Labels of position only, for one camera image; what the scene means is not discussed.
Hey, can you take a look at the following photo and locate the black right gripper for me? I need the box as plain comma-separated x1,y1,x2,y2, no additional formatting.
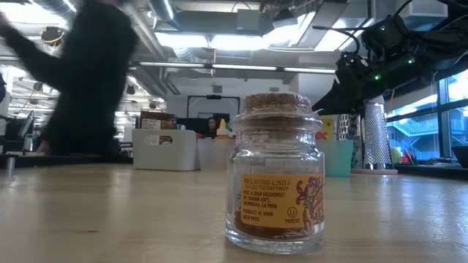
312,50,414,117

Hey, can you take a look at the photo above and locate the cork lid saffron glass jar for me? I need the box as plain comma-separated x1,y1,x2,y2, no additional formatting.
225,91,325,256

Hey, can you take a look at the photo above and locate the yellow cap food colouring bottle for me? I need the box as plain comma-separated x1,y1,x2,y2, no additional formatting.
216,118,230,140

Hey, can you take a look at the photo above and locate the teal plastic tray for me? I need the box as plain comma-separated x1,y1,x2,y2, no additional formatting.
316,140,355,178

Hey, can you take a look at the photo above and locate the black overhead light bar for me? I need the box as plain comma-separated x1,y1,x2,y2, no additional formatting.
138,61,337,75

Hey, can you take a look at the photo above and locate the black ceiling fixture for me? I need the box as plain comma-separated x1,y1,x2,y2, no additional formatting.
39,26,67,48

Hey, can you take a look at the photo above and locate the metal box grater pink handle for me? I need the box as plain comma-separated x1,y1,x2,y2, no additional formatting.
338,96,399,175

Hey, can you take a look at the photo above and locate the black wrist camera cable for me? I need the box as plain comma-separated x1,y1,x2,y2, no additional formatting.
312,24,361,56

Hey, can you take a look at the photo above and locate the background black frame stand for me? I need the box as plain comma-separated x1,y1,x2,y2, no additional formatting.
186,94,241,120

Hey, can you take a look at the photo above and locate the grey plastic bin with handles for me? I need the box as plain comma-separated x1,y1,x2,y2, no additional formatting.
132,129,201,172

